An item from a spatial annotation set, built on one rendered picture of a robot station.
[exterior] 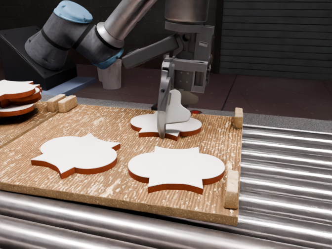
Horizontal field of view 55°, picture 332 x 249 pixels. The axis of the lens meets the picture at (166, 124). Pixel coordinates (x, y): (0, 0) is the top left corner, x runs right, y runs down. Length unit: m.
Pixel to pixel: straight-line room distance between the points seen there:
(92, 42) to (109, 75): 3.21
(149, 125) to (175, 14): 0.21
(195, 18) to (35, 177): 0.35
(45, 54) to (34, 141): 0.64
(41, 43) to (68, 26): 0.12
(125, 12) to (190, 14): 0.58
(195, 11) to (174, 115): 0.18
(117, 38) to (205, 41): 0.62
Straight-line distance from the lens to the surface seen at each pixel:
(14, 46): 1.25
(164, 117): 0.57
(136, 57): 0.60
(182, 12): 0.56
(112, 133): 0.63
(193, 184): 0.44
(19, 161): 0.57
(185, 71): 0.58
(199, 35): 0.57
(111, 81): 4.40
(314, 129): 0.76
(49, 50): 1.22
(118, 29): 1.14
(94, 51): 1.18
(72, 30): 1.18
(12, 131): 0.70
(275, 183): 0.52
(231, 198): 0.41
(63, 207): 0.46
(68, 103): 0.77
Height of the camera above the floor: 1.18
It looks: 22 degrees down
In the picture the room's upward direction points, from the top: straight up
